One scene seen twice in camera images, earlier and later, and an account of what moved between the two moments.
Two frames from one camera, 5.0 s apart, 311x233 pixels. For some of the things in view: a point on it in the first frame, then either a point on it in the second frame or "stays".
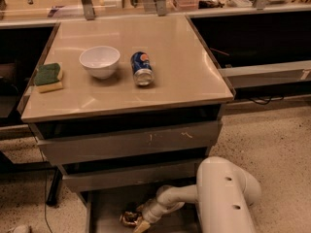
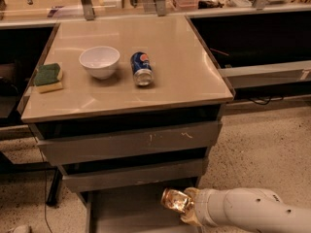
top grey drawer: x=76 y=149 stays
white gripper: x=151 y=212 to x=201 y=205
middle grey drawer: x=130 y=176 stays
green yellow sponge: x=49 y=77 stays
